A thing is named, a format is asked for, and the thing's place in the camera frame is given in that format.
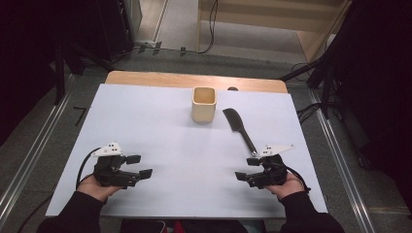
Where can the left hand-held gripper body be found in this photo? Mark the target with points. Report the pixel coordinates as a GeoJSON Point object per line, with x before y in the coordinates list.
{"type": "Point", "coordinates": [110, 171]}

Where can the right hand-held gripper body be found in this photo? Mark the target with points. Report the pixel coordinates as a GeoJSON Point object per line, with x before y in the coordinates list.
{"type": "Point", "coordinates": [272, 173]}

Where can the black spatula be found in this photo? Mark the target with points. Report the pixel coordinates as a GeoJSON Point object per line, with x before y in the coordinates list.
{"type": "Point", "coordinates": [236, 121]}

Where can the beige square cup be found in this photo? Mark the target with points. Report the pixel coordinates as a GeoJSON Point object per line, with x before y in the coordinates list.
{"type": "Point", "coordinates": [203, 111]}

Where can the person's right hand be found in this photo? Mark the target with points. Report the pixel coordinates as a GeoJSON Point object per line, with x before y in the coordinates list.
{"type": "Point", "coordinates": [288, 187]}

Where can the person's left hand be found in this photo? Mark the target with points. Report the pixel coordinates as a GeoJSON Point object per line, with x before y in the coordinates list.
{"type": "Point", "coordinates": [95, 191]}

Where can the white board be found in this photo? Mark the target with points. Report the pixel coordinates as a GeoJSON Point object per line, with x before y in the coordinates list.
{"type": "Point", "coordinates": [178, 155]}

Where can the person's lap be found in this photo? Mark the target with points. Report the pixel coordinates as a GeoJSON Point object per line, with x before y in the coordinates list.
{"type": "Point", "coordinates": [194, 226]}

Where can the wooden table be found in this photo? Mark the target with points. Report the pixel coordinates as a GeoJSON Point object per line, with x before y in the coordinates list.
{"type": "Point", "coordinates": [145, 79]}

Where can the black metal stand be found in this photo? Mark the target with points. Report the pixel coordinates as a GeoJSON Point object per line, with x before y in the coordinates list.
{"type": "Point", "coordinates": [60, 74]}
{"type": "Point", "coordinates": [325, 84]}

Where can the white power strip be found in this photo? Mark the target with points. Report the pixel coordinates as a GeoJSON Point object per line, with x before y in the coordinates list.
{"type": "Point", "coordinates": [147, 43]}

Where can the black cabinet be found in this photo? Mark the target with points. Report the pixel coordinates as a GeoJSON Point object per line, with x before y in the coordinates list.
{"type": "Point", "coordinates": [113, 26]}

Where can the light wooden shelf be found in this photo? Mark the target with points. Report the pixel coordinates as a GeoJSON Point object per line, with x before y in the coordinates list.
{"type": "Point", "coordinates": [259, 16]}

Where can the metal floor rail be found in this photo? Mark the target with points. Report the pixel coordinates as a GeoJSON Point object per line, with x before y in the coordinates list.
{"type": "Point", "coordinates": [343, 161]}
{"type": "Point", "coordinates": [32, 145]}

